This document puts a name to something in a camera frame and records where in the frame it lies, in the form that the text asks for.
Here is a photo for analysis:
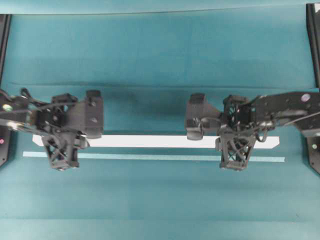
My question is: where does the white wooden board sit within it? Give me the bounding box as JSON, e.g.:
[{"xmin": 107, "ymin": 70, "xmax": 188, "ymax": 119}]
[{"xmin": 32, "ymin": 134, "xmax": 280, "ymax": 150}]

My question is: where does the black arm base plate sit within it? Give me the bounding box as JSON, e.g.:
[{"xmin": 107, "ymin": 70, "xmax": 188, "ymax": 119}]
[{"xmin": 0, "ymin": 126, "xmax": 11, "ymax": 167}]

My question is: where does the light blue tape strip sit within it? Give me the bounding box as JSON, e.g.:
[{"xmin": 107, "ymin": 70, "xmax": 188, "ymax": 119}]
[{"xmin": 22, "ymin": 151, "xmax": 285, "ymax": 163}]

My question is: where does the black metal frame rail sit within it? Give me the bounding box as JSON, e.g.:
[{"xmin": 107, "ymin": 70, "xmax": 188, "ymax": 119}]
[{"xmin": 0, "ymin": 14, "xmax": 12, "ymax": 81}]

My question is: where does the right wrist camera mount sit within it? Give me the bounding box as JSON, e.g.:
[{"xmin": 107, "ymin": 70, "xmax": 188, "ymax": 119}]
[{"xmin": 215, "ymin": 132, "xmax": 257, "ymax": 171}]

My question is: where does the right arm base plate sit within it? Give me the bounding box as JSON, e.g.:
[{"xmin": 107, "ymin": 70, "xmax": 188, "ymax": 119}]
[{"xmin": 301, "ymin": 133, "xmax": 320, "ymax": 177}]

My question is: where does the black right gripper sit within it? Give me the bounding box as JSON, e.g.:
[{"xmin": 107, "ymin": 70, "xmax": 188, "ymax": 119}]
[{"xmin": 184, "ymin": 93, "xmax": 255, "ymax": 140}]

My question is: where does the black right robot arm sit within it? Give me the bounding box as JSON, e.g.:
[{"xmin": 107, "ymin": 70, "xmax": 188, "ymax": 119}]
[{"xmin": 184, "ymin": 91, "xmax": 320, "ymax": 140}]

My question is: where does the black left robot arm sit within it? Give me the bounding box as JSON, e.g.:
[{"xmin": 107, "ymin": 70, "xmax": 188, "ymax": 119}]
[{"xmin": 0, "ymin": 88, "xmax": 104, "ymax": 139}]

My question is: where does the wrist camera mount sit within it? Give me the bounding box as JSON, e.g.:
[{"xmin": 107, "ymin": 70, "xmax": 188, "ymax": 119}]
[
  {"xmin": 215, "ymin": 132, "xmax": 257, "ymax": 171},
  {"xmin": 41, "ymin": 131, "xmax": 90, "ymax": 171}
]

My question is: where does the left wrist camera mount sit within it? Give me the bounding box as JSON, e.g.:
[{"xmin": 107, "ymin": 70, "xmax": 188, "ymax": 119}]
[{"xmin": 41, "ymin": 131, "xmax": 90, "ymax": 171}]

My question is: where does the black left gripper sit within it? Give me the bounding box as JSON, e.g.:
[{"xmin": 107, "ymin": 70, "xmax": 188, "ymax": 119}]
[{"xmin": 35, "ymin": 90, "xmax": 104, "ymax": 139}]

